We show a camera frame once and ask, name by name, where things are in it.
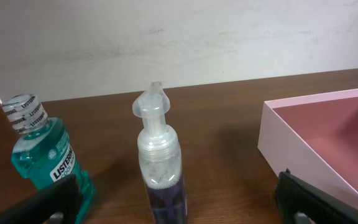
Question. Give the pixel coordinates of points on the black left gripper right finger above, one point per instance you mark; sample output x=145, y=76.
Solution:
x=300, y=202

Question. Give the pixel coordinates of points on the pink white cardboard box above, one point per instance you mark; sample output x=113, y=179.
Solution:
x=316, y=138

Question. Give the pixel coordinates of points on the clear foam pump bottle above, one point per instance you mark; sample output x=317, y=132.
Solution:
x=160, y=158

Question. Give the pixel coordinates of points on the teal Listerine mouthwash bottle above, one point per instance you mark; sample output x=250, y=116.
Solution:
x=43, y=152

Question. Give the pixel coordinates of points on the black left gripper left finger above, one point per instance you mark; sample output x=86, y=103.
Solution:
x=62, y=197

